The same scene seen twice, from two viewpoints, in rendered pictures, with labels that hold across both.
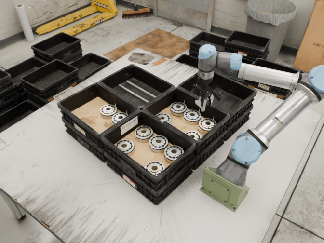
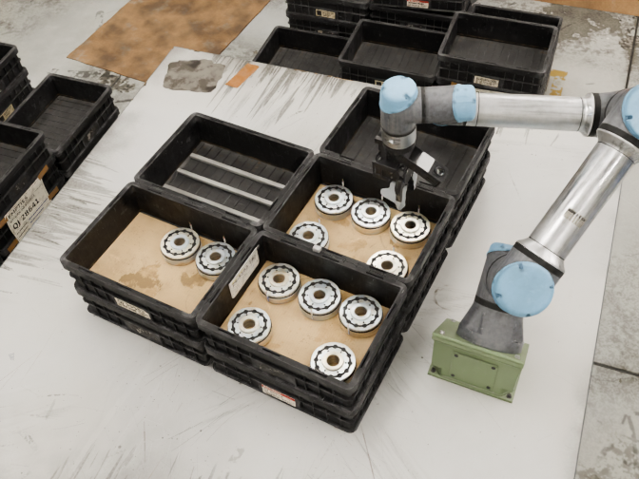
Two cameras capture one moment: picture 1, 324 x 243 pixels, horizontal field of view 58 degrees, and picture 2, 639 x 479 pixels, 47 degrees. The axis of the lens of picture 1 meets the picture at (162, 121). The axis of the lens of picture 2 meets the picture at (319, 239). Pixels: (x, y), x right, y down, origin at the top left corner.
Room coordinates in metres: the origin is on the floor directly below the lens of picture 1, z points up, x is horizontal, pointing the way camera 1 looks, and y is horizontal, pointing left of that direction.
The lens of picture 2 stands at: (0.10, 0.20, 2.30)
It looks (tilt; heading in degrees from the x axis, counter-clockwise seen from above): 51 degrees down; 349
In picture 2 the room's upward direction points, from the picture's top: 5 degrees counter-clockwise
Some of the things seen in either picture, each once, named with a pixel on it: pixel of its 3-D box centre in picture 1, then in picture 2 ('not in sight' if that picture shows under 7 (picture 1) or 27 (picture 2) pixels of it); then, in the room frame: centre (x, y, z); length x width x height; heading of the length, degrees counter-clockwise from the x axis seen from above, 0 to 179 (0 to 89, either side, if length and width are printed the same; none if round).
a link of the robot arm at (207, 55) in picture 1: (207, 58); (399, 105); (1.20, -0.21, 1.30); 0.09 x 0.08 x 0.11; 73
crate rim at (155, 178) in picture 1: (147, 141); (301, 306); (1.03, 0.07, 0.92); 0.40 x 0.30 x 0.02; 47
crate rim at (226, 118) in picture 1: (185, 113); (359, 216); (1.25, -0.13, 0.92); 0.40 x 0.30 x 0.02; 47
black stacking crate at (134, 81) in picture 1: (136, 91); (227, 181); (1.53, 0.16, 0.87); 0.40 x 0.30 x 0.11; 47
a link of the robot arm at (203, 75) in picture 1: (205, 72); (397, 133); (1.21, -0.21, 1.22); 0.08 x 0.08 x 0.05
